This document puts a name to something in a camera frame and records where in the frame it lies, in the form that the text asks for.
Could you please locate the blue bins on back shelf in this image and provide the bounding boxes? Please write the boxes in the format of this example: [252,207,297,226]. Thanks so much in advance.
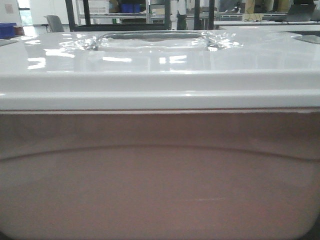
[120,3,141,14]

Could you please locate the white lidded storage bin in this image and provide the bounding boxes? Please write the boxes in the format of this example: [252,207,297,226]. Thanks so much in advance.
[0,28,320,240]

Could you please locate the blue crate at left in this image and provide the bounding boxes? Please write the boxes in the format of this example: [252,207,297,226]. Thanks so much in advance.
[0,22,17,39]

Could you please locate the black metal frame rack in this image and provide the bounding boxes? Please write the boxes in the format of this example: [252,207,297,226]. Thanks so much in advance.
[65,0,215,32]

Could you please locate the grey office chair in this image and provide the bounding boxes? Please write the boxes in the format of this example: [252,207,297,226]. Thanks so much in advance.
[44,15,65,33]

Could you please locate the white basket on back shelf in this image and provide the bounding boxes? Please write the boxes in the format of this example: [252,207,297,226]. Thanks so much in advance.
[88,0,110,15]

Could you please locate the white workbench at right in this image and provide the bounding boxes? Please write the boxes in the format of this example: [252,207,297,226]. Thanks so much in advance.
[214,20,320,32]

